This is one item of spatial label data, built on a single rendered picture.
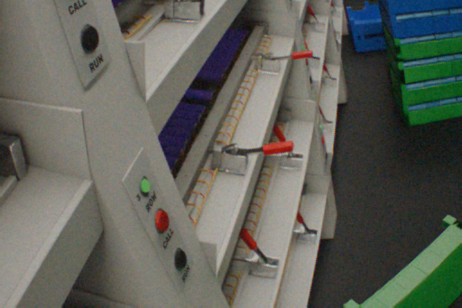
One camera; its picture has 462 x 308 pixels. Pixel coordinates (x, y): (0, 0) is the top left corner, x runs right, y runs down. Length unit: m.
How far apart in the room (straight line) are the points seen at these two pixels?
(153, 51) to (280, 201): 0.46
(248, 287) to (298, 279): 0.27
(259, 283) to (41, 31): 0.54
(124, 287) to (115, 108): 0.14
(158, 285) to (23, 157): 0.14
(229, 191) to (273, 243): 0.22
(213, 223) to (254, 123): 0.20
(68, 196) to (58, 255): 0.04
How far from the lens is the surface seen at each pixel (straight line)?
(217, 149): 0.60
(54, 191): 0.31
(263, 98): 0.76
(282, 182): 0.90
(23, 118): 0.31
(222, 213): 0.56
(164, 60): 0.44
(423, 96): 1.61
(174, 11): 0.53
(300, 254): 1.03
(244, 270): 0.73
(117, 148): 0.34
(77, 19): 0.31
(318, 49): 1.41
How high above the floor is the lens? 0.88
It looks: 29 degrees down
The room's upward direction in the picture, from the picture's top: 17 degrees counter-clockwise
